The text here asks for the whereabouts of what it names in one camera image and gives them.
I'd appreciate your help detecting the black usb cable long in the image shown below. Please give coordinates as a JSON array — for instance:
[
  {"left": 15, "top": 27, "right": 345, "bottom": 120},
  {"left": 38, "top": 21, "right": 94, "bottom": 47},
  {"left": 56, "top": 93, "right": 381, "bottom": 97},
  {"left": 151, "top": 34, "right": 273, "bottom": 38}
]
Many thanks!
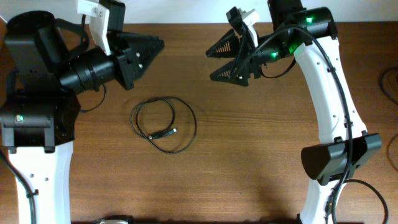
[{"left": 378, "top": 67, "right": 398, "bottom": 172}]

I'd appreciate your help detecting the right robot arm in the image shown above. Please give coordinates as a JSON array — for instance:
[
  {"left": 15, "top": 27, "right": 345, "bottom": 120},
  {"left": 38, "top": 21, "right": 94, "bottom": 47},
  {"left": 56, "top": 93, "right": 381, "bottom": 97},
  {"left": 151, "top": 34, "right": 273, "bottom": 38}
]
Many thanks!
[{"left": 206, "top": 1, "right": 382, "bottom": 223}]

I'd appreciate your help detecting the black usb cable short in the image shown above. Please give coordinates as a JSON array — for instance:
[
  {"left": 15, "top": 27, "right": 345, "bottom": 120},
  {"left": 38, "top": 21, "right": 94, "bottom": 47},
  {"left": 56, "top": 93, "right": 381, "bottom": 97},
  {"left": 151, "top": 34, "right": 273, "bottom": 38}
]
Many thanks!
[{"left": 129, "top": 96, "right": 198, "bottom": 155}]

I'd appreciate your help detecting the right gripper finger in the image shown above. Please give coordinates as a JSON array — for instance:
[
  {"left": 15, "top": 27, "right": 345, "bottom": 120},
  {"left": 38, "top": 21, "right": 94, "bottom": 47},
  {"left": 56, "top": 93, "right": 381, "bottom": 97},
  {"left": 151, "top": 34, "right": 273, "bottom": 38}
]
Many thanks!
[
  {"left": 206, "top": 29, "right": 243, "bottom": 58},
  {"left": 210, "top": 60, "right": 250, "bottom": 86}
]

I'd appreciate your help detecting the black device at table edge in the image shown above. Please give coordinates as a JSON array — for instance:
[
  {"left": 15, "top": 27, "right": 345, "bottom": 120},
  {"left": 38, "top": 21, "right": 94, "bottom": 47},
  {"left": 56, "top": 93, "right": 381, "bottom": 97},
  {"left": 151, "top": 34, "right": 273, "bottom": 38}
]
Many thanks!
[{"left": 93, "top": 215, "right": 134, "bottom": 224}]

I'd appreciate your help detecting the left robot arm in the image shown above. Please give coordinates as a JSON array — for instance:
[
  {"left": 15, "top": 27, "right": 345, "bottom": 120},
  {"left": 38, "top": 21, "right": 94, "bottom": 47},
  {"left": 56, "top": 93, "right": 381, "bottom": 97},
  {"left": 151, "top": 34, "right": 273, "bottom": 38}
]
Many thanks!
[{"left": 1, "top": 11, "right": 164, "bottom": 223}]

